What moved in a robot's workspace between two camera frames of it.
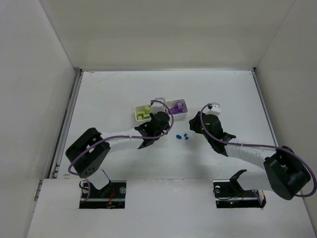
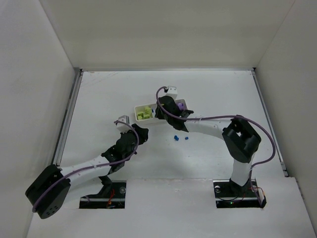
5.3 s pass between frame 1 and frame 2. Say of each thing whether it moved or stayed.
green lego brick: stayed
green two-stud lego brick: stayed
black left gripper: moved
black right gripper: moved
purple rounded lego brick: stayed
